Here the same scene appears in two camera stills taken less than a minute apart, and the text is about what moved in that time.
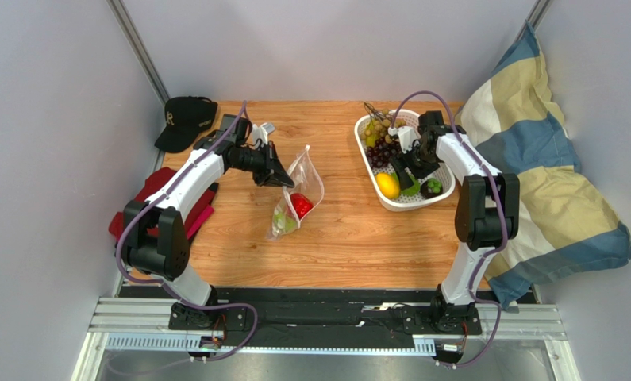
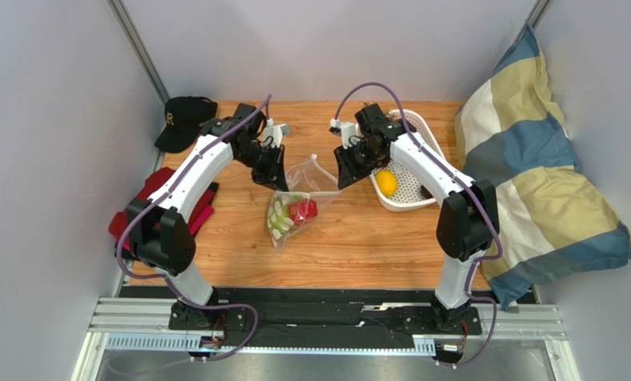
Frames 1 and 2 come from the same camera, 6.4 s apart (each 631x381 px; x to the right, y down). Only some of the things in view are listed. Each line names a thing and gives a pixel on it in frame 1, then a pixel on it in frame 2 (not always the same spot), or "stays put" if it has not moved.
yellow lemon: (388, 184) stays put
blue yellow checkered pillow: (513, 120) stays put
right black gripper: (415, 162) to (354, 155)
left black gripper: (272, 172) stays put
